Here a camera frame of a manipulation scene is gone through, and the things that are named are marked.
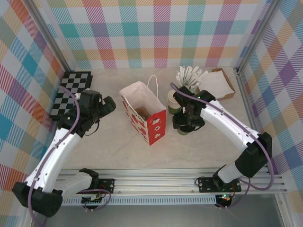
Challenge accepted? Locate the red and white paper bag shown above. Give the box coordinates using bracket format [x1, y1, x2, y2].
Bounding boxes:
[119, 75, 167, 147]

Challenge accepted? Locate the stack of paper cups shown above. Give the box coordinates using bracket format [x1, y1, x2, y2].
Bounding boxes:
[167, 91, 180, 102]

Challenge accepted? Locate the black and grey chessboard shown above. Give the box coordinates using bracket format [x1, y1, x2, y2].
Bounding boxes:
[49, 71, 93, 122]

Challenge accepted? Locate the white paper napkin stack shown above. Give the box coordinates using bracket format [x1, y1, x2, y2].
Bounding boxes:
[200, 70, 234, 100]

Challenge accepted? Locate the small circuit board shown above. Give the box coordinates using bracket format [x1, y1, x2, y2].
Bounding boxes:
[216, 193, 232, 204]
[81, 195, 105, 205]

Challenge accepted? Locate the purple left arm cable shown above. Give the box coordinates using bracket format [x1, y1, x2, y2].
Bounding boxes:
[27, 85, 112, 227]

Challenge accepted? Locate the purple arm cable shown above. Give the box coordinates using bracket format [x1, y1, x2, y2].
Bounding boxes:
[170, 82, 274, 210]
[27, 85, 112, 227]

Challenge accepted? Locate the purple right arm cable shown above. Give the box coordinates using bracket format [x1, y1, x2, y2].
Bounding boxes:
[170, 82, 274, 210]

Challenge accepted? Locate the aluminium side rail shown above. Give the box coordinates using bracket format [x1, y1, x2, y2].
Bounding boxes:
[235, 68, 270, 175]

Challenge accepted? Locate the aluminium frame post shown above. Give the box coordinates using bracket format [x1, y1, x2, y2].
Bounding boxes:
[234, 0, 281, 71]
[23, 0, 76, 73]

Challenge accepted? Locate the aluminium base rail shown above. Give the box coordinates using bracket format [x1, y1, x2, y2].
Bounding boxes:
[26, 168, 288, 196]

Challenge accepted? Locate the white slotted cable duct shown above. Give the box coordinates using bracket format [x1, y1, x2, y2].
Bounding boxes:
[36, 198, 217, 206]

